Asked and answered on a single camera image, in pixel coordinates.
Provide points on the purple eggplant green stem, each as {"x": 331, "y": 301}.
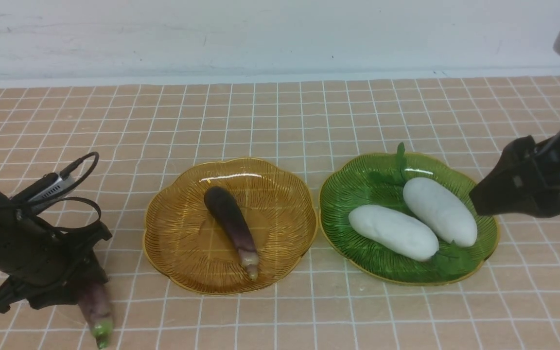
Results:
{"x": 96, "y": 311}

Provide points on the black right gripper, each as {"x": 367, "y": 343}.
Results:
{"x": 526, "y": 179}

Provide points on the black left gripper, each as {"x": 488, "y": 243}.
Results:
{"x": 47, "y": 265}

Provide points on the green glass plate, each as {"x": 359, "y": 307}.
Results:
{"x": 378, "y": 178}

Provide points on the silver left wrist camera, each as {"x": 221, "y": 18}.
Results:
{"x": 50, "y": 188}

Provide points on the purple eggplant beige stem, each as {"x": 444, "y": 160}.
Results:
{"x": 224, "y": 208}

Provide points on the white radish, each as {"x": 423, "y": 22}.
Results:
{"x": 402, "y": 234}
{"x": 434, "y": 204}

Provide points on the amber glass plate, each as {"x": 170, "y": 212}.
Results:
{"x": 183, "y": 241}

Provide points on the orange checked tablecloth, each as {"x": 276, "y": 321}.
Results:
{"x": 148, "y": 135}

